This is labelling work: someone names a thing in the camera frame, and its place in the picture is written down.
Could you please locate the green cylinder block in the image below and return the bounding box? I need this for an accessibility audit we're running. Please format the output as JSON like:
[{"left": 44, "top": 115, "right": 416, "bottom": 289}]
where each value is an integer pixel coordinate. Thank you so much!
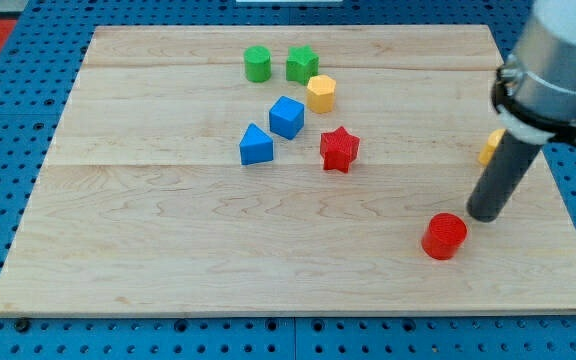
[{"left": 243, "top": 45, "right": 272, "bottom": 83}]

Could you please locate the wooden board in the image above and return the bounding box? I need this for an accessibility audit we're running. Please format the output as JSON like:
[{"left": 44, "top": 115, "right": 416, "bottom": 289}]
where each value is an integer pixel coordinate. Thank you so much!
[{"left": 0, "top": 25, "right": 576, "bottom": 318}]

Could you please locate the yellow block behind rod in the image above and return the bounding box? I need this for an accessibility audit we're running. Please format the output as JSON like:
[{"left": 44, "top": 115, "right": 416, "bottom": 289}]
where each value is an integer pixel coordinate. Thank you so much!
[{"left": 477, "top": 128, "right": 506, "bottom": 166}]

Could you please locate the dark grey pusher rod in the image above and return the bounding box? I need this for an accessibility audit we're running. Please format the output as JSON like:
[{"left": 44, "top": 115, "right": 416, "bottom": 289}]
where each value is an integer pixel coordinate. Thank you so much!
[{"left": 466, "top": 131, "right": 542, "bottom": 223}]

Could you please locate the red star block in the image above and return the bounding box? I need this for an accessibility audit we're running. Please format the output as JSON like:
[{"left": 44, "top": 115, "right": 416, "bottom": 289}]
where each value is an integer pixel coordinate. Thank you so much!
[{"left": 319, "top": 126, "right": 360, "bottom": 173}]

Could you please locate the green star block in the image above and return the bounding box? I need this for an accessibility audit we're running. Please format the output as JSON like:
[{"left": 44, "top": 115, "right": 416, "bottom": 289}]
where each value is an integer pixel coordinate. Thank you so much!
[{"left": 286, "top": 45, "right": 319, "bottom": 85}]

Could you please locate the red cylinder block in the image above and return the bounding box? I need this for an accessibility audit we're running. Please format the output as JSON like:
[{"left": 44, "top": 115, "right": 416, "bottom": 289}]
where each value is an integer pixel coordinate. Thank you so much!
[{"left": 421, "top": 213, "right": 468, "bottom": 260}]

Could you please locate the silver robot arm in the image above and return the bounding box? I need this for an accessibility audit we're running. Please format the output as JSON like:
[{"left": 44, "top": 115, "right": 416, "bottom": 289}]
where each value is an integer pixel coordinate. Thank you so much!
[{"left": 492, "top": 0, "right": 576, "bottom": 147}]

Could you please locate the blue cube block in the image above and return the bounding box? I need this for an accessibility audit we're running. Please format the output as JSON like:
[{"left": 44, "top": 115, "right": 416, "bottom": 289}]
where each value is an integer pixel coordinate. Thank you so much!
[{"left": 269, "top": 96, "right": 305, "bottom": 140}]

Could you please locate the yellow hexagon block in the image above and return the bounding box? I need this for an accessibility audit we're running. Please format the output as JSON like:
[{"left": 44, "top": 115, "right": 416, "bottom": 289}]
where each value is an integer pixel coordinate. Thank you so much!
[{"left": 306, "top": 75, "right": 336, "bottom": 114}]

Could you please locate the blue triangle block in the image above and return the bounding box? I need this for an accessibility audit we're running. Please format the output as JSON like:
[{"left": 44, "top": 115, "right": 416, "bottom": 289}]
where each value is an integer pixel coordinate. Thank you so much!
[{"left": 239, "top": 123, "right": 274, "bottom": 165}]

